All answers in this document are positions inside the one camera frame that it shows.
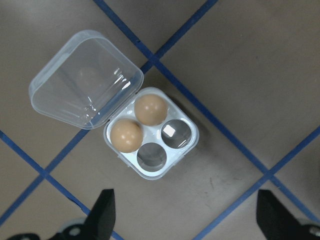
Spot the clear plastic egg box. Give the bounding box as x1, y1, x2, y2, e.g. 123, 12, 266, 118
28, 29, 200, 181

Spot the brown egg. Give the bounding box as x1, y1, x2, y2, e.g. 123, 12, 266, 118
134, 93, 169, 126
110, 118, 145, 154

